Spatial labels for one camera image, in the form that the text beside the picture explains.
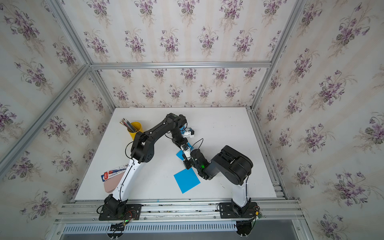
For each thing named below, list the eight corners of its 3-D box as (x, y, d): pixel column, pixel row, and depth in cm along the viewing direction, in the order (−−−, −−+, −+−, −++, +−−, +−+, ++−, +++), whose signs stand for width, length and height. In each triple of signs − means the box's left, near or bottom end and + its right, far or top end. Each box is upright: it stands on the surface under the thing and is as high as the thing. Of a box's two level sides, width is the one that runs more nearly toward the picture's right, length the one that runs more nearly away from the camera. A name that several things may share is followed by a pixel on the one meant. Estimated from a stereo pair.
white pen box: (103, 181, 86) (101, 179, 83) (103, 177, 87) (100, 175, 85) (129, 168, 91) (128, 166, 88) (128, 165, 92) (127, 163, 90)
